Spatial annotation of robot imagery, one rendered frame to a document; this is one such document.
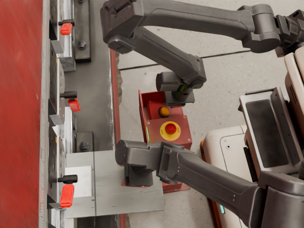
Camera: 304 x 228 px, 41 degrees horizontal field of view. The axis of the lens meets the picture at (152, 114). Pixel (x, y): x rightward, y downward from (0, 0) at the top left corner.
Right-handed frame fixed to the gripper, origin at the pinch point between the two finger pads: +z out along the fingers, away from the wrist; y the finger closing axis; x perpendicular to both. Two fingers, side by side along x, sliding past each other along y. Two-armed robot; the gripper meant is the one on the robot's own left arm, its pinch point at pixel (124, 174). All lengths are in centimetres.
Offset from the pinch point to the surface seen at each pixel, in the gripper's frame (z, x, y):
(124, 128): 90, 50, -54
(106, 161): 5.2, -2.4, -5.1
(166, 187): 73, 62, -18
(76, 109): -7.1, -16.1, -13.9
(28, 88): -32.9, -34.7, -3.8
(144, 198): 0.4, 6.2, 6.1
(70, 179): -14.7, -20.7, 6.4
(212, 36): 62, 99, -110
